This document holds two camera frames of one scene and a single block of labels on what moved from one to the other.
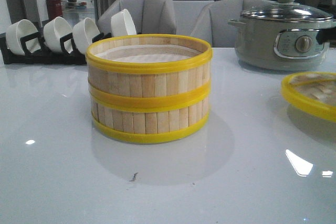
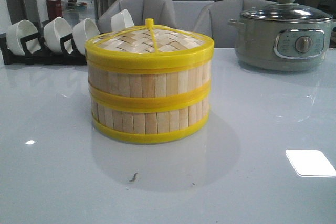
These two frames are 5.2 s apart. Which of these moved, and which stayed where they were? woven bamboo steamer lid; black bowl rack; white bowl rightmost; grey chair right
Moved: woven bamboo steamer lid
Stayed: black bowl rack; white bowl rightmost; grey chair right
